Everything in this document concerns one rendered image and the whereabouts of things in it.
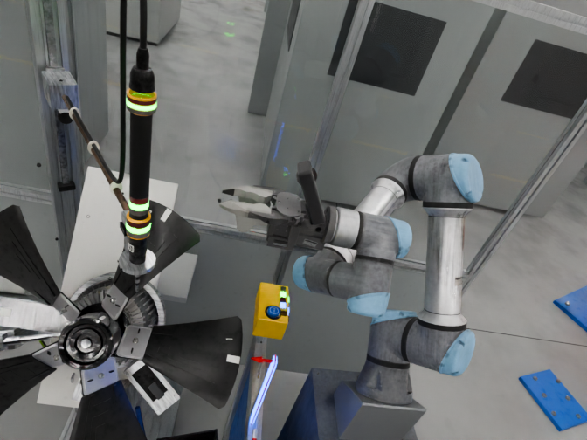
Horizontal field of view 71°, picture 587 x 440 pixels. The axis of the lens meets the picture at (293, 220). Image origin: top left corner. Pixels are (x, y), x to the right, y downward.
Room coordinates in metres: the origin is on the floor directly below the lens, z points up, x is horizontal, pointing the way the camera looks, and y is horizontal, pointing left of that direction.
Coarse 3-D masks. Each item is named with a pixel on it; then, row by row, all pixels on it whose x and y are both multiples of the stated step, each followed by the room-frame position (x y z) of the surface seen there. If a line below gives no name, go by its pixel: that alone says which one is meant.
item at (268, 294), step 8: (264, 288) 0.97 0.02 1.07; (272, 288) 0.98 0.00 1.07; (264, 296) 0.94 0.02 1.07; (272, 296) 0.95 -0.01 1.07; (256, 304) 0.94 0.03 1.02; (264, 304) 0.90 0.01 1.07; (272, 304) 0.91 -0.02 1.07; (256, 312) 0.90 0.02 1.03; (264, 312) 0.87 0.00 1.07; (280, 312) 0.89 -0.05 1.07; (256, 320) 0.85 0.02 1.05; (264, 320) 0.84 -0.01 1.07; (272, 320) 0.85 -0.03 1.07; (280, 320) 0.86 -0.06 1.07; (256, 328) 0.84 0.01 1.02; (264, 328) 0.85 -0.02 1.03; (272, 328) 0.85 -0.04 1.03; (280, 328) 0.85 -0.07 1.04; (264, 336) 0.85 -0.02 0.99; (272, 336) 0.85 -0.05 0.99; (280, 336) 0.86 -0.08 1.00
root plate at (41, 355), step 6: (48, 348) 0.49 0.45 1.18; (54, 348) 0.50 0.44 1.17; (36, 354) 0.47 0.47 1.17; (42, 354) 0.48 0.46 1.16; (48, 354) 0.49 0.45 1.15; (54, 354) 0.50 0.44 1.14; (42, 360) 0.48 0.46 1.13; (48, 360) 0.49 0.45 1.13; (60, 360) 0.51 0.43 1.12; (54, 366) 0.50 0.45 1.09
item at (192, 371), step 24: (168, 336) 0.60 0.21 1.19; (192, 336) 0.62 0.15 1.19; (216, 336) 0.64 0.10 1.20; (240, 336) 0.66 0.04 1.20; (144, 360) 0.53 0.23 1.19; (168, 360) 0.55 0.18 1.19; (192, 360) 0.57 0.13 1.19; (216, 360) 0.59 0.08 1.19; (192, 384) 0.52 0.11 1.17; (216, 384) 0.54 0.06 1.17
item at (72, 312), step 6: (60, 294) 0.57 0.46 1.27; (60, 300) 0.57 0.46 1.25; (66, 300) 0.56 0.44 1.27; (54, 306) 0.58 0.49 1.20; (60, 306) 0.57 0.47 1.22; (72, 306) 0.56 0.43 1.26; (60, 312) 0.58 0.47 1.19; (66, 312) 0.57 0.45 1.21; (72, 312) 0.56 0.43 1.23; (78, 312) 0.56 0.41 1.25; (66, 318) 0.57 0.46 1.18; (72, 318) 0.57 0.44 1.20
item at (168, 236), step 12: (156, 204) 0.79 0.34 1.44; (156, 216) 0.76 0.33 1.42; (180, 216) 0.76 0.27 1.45; (156, 228) 0.74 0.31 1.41; (168, 228) 0.73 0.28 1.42; (180, 228) 0.73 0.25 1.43; (192, 228) 0.73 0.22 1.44; (156, 240) 0.71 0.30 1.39; (168, 240) 0.71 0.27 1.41; (180, 240) 0.71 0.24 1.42; (192, 240) 0.71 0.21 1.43; (156, 252) 0.69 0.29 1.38; (168, 252) 0.68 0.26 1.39; (180, 252) 0.69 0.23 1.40; (156, 264) 0.66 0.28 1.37; (168, 264) 0.66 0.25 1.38; (120, 276) 0.66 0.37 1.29; (132, 276) 0.65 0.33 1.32; (144, 276) 0.64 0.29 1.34; (120, 288) 0.63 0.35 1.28; (132, 288) 0.62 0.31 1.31
